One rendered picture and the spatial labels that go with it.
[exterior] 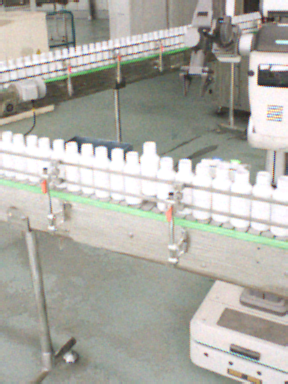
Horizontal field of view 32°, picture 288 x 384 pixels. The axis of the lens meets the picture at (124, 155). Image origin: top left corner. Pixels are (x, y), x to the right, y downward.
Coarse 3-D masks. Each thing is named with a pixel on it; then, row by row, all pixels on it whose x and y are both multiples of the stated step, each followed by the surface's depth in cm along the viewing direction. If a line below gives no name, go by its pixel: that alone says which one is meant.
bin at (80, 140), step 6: (72, 138) 235; (78, 138) 238; (84, 138) 236; (90, 138) 234; (96, 138) 233; (78, 144) 239; (96, 144) 234; (102, 144) 232; (108, 144) 230; (114, 144) 229; (120, 144) 227; (126, 144) 225; (132, 144) 224; (78, 150) 241; (108, 150) 232; (126, 150) 219; (132, 150) 225; (108, 156) 233; (126, 156) 221; (60, 240) 194; (60, 246) 195
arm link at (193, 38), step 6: (216, 24) 169; (192, 30) 163; (198, 30) 163; (204, 30) 166; (216, 30) 170; (186, 36) 164; (192, 36) 163; (198, 36) 162; (210, 36) 171; (186, 42) 164; (192, 42) 163; (198, 42) 162; (204, 42) 166; (192, 48) 165; (198, 48) 166
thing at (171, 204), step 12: (48, 180) 162; (60, 180) 168; (48, 192) 164; (180, 192) 146; (48, 204) 166; (60, 204) 170; (168, 204) 140; (180, 204) 146; (48, 216) 167; (168, 216) 141; (48, 228) 169; (180, 240) 149; (180, 252) 151
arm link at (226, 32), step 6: (222, 0) 179; (222, 6) 179; (222, 12) 178; (222, 18) 181; (228, 18) 178; (228, 24) 178; (222, 30) 177; (228, 30) 179; (222, 36) 178; (228, 36) 180; (228, 42) 181
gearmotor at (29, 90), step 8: (32, 80) 314; (40, 80) 316; (8, 88) 310; (16, 88) 304; (24, 88) 303; (32, 88) 306; (40, 88) 314; (0, 96) 298; (8, 96) 301; (16, 96) 305; (24, 96) 305; (32, 96) 307; (40, 96) 317; (0, 104) 299; (8, 104) 302; (16, 104) 306; (32, 104) 311; (0, 112) 302; (8, 112) 303; (16, 112) 308; (32, 128) 321
